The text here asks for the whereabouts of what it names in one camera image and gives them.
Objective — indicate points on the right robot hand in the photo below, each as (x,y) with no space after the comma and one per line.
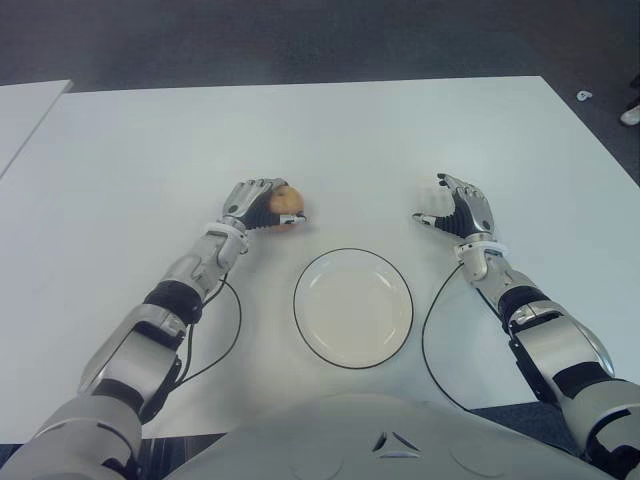
(467,210)

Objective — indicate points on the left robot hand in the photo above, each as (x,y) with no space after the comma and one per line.
(255,205)

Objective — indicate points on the apple with blue sticker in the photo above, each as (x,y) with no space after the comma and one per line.
(287,202)

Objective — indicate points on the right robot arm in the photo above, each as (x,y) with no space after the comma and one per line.
(550,330)

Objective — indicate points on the white plate black rim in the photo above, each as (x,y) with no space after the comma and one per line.
(352,310)

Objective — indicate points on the small white floor object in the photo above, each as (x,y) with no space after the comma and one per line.
(582,95)

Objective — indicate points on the white shoe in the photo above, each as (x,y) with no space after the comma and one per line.
(631,116)

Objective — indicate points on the neighbouring white table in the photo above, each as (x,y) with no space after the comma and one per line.
(25,115)

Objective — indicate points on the grey robot torso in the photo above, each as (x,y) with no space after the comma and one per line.
(350,440)

